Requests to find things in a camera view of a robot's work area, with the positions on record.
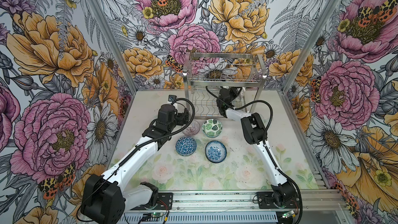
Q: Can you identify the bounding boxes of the right aluminium frame post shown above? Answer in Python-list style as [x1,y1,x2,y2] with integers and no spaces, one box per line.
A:
[282,0,341,93]

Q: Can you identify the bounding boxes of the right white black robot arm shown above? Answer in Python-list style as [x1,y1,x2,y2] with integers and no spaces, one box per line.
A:
[215,87,302,208]

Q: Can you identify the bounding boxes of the aluminium front rail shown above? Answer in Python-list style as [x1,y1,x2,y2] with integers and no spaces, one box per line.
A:
[79,189,347,214]

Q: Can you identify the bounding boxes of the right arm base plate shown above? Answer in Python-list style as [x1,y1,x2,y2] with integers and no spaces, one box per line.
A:
[253,191,301,209]

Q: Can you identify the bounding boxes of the blue floral pattern bowl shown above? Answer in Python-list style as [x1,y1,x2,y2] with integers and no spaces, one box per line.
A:
[205,141,227,163]

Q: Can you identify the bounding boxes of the white vented cable duct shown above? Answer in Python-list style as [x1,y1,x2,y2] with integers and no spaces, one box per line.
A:
[117,212,278,224]

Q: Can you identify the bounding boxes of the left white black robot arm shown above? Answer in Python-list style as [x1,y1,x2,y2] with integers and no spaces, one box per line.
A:
[78,101,195,224]

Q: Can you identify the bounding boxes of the steel two-tier dish rack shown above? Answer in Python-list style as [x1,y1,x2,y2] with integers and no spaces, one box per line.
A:
[182,51,267,118]

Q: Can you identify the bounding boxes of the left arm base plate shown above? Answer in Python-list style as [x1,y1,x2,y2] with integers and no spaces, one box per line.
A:
[131,192,174,211]

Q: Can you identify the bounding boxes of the blue geometric pattern bowl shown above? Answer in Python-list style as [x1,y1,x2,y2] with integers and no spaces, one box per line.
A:
[175,136,197,156]

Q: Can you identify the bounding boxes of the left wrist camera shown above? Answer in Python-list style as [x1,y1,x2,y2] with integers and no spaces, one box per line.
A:
[168,95,177,104]

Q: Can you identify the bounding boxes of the green leaf pattern bowl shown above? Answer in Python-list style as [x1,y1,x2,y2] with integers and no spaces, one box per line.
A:
[202,118,223,138]

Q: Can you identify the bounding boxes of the aluminium frame post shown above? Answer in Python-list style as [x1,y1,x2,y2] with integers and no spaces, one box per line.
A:
[86,0,137,96]
[282,0,341,93]

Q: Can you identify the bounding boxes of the left aluminium frame post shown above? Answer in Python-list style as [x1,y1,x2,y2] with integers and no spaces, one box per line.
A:
[86,0,137,96]

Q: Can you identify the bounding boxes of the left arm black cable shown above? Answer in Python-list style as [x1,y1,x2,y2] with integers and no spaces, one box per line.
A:
[118,97,196,169]

